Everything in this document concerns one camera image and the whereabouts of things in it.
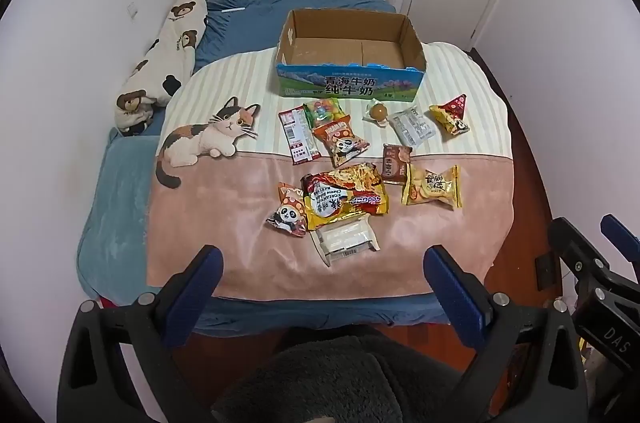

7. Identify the person's dark grey fleece clothing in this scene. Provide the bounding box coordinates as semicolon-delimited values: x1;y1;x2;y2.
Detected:
212;325;507;423

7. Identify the printed cardboard box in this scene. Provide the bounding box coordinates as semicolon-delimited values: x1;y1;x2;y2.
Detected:
276;9;427;98

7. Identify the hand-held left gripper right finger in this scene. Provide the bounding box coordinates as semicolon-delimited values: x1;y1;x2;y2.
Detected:
422;244;588;423

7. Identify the colourful candy bag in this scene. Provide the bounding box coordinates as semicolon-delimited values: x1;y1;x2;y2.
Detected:
302;97;347;128

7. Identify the yellow biscuit packet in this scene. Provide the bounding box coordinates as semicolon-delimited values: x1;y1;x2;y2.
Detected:
401;163;464;209

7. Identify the yellow red triangular snack packet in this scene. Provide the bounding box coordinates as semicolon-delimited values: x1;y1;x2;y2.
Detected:
429;94;471;136

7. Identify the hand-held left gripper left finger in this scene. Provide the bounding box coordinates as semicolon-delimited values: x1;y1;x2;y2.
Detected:
57;244;226;423

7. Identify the round brown candy clear wrapper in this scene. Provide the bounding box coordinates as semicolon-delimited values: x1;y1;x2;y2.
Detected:
362;99;391;124

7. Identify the cat print blanket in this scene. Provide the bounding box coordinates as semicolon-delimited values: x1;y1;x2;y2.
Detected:
146;40;516;304

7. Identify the grey snack packet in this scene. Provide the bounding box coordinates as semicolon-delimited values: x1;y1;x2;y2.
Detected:
389;107;434;148

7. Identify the small orange panda snack packet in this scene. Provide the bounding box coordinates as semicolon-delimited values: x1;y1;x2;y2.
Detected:
264;182;307;238

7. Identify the instant noodle packet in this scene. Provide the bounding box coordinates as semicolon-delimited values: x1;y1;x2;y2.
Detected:
301;163;390;232

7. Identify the red and white snack packet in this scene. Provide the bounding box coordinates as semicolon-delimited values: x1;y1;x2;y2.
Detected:
278;105;321;166

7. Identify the light blue blanket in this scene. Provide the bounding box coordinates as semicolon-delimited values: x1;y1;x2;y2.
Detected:
77;135;162;304

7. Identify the clear white snack packet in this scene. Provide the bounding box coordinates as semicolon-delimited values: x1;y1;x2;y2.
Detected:
309;214;381;267

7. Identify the large orange panda snack bag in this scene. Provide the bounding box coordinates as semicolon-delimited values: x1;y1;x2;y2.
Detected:
312;122;371;168

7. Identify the dark brown snack packet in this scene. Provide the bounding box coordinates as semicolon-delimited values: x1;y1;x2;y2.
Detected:
381;143;414;184

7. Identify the bear print pillow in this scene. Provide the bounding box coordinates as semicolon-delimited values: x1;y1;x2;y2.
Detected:
114;0;209;138

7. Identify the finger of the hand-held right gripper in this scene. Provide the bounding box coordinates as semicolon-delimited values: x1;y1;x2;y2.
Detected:
547;217;608;291
600;214;640;285

